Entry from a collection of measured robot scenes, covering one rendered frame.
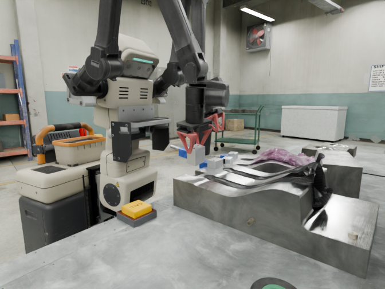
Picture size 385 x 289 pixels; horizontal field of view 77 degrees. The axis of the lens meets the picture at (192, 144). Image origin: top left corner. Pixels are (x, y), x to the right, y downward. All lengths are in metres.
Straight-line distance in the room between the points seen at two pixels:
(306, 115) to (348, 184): 6.52
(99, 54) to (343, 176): 0.89
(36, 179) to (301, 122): 6.95
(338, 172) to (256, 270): 0.53
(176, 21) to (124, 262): 0.60
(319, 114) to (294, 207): 6.79
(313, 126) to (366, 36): 2.56
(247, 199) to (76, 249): 0.41
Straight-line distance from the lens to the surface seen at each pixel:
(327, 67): 8.25
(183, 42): 0.71
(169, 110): 6.72
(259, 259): 0.58
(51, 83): 6.05
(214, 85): 0.69
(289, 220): 0.59
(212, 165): 0.86
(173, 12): 0.73
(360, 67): 8.00
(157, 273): 0.53
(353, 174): 0.98
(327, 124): 7.28
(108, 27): 0.85
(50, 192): 1.20
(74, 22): 6.40
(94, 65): 0.86
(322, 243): 0.59
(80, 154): 1.31
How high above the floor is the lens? 1.13
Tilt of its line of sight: 11 degrees down
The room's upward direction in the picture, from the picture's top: straight up
